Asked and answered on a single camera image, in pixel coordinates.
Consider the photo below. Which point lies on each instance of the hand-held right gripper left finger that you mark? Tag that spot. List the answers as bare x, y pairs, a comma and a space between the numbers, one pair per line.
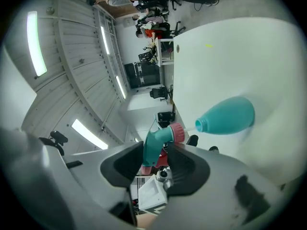
84, 188

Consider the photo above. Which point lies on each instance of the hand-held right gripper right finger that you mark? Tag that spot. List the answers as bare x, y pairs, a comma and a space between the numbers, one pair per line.
216, 200

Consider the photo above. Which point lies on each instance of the teal spray bottle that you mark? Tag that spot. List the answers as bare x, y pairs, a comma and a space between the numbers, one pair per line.
227, 118

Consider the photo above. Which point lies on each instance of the teal spray head pink collar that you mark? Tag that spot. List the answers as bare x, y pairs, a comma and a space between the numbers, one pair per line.
153, 142

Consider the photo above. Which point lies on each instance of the long ceiling light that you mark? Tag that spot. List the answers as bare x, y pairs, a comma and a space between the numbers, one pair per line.
104, 39
88, 134
120, 87
36, 44

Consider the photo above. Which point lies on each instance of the black equipment case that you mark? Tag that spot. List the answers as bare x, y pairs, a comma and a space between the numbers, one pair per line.
165, 118

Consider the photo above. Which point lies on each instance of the dark glass partition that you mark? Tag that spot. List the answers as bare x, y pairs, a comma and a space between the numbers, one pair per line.
144, 75

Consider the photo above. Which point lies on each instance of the white desk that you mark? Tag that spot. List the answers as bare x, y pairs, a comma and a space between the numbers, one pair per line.
157, 54

